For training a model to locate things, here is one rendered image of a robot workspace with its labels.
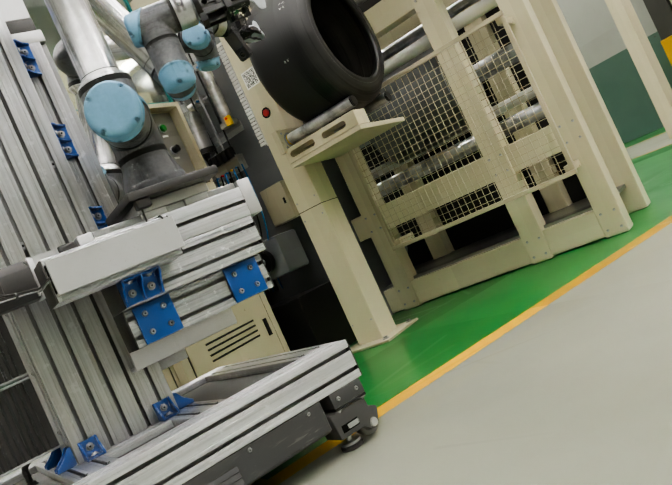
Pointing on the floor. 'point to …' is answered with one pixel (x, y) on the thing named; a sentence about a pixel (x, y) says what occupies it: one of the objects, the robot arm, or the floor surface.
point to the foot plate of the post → (384, 336)
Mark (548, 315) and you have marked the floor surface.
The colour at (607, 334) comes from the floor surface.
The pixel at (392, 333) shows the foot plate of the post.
